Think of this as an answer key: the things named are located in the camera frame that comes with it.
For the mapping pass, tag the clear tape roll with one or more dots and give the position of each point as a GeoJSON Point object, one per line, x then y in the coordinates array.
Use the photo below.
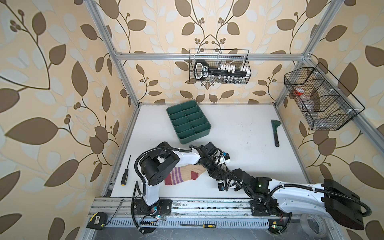
{"type": "Point", "coordinates": [314, 226]}

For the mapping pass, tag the green handled tool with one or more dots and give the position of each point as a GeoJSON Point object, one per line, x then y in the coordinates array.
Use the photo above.
{"type": "Point", "coordinates": [275, 125]}

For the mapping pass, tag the red capped jar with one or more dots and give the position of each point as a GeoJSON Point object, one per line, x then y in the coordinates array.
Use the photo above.
{"type": "Point", "coordinates": [297, 92]}

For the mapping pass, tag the green compartment tray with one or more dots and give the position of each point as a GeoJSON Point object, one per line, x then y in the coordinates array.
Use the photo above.
{"type": "Point", "coordinates": [188, 121]}

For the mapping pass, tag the wall wire basket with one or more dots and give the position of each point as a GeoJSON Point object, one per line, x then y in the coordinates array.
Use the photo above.
{"type": "Point", "coordinates": [328, 104]}
{"type": "Point", "coordinates": [234, 57]}

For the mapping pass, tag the black yellow tape measure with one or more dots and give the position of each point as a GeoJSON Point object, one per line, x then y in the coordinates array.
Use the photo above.
{"type": "Point", "coordinates": [98, 221]}

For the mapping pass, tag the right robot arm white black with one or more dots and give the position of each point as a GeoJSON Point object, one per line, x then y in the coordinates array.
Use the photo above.
{"type": "Point", "coordinates": [329, 199]}

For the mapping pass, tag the right wall wire basket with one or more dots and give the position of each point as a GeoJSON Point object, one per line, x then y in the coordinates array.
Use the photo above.
{"type": "Point", "coordinates": [328, 104]}

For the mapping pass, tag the back wall wire basket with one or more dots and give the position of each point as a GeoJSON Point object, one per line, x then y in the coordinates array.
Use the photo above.
{"type": "Point", "coordinates": [234, 57]}

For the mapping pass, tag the yellow black handled knife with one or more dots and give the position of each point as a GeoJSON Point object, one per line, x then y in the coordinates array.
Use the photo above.
{"type": "Point", "coordinates": [205, 226]}

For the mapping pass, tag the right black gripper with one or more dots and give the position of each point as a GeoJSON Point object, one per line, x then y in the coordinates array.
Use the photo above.
{"type": "Point", "coordinates": [228, 174]}

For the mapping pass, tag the beige maroon striped sock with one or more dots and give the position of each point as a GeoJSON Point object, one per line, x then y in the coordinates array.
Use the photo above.
{"type": "Point", "coordinates": [183, 174]}

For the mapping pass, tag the black socket set holder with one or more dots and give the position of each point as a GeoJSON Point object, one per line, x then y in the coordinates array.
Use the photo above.
{"type": "Point", "coordinates": [202, 70]}

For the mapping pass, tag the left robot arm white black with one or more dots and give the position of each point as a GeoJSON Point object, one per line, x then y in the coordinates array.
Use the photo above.
{"type": "Point", "coordinates": [173, 166]}

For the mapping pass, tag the black yellow screwdriver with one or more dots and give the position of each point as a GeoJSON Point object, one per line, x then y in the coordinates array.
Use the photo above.
{"type": "Point", "coordinates": [126, 173]}

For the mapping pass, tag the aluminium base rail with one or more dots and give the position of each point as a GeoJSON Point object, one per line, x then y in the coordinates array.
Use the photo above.
{"type": "Point", "coordinates": [225, 213]}

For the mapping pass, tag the black argyle sock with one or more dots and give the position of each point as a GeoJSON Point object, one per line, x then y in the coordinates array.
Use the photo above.
{"type": "Point", "coordinates": [221, 160]}

